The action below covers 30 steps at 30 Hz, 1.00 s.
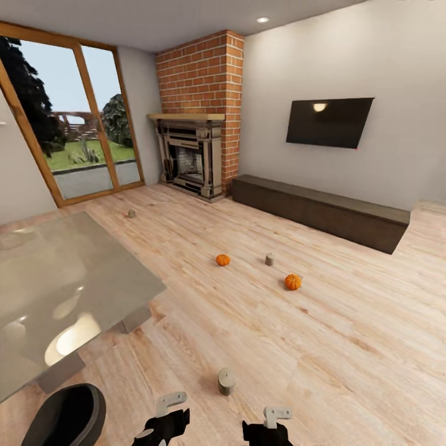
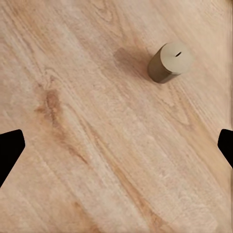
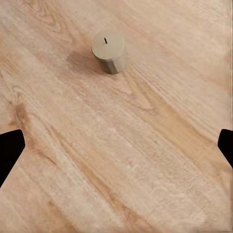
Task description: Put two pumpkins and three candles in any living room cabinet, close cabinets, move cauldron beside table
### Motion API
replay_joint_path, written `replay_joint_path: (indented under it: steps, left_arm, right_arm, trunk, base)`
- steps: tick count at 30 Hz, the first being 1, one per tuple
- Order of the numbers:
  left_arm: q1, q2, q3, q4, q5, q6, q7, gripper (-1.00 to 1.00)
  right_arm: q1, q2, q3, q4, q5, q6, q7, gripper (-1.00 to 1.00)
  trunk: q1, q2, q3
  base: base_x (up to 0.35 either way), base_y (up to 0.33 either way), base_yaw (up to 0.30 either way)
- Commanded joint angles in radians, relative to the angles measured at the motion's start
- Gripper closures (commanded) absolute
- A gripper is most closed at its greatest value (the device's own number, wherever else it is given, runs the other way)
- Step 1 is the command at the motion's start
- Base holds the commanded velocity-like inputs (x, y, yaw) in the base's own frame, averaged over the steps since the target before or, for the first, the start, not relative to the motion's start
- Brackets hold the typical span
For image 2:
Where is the pillar candle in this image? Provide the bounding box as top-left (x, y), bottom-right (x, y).
top-left (148, 42), bottom-right (190, 84)

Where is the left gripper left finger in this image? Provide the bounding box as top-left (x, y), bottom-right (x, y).
top-left (0, 129), bottom-right (25, 187)

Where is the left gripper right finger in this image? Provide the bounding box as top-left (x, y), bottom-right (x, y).
top-left (217, 129), bottom-right (233, 168)

